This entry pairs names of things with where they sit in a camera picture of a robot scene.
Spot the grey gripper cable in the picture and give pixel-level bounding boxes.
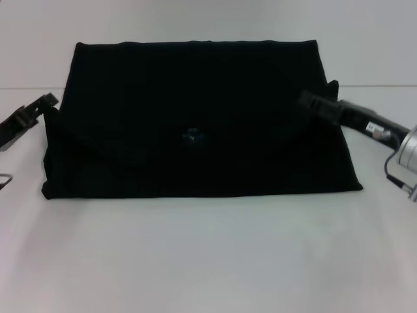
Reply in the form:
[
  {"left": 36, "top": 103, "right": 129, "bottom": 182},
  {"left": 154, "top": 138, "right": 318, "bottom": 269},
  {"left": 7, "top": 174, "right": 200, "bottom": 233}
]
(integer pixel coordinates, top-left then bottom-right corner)
[{"left": 383, "top": 155, "right": 417, "bottom": 197}]

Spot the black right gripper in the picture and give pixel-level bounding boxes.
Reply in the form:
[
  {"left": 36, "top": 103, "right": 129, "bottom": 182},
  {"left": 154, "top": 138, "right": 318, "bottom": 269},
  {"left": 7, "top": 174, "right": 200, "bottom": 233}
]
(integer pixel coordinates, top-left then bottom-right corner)
[{"left": 297, "top": 89, "right": 412, "bottom": 145}]

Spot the black shirt with FREE print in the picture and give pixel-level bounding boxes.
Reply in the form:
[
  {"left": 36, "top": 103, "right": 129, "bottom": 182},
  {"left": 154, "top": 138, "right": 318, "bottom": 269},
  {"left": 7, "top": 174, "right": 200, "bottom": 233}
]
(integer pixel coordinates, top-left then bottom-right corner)
[{"left": 40, "top": 38, "right": 365, "bottom": 201}]

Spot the silver cable plug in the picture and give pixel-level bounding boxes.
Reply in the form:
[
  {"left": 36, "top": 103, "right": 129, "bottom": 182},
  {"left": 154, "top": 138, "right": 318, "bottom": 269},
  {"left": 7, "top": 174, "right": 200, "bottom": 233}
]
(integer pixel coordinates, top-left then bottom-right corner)
[{"left": 370, "top": 128, "right": 393, "bottom": 140}]

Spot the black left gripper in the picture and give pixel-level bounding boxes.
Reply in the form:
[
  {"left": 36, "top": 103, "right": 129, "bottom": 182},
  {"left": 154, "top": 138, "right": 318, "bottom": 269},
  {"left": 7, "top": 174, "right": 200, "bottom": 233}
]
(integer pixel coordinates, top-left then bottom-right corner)
[{"left": 0, "top": 92, "right": 62, "bottom": 145}]

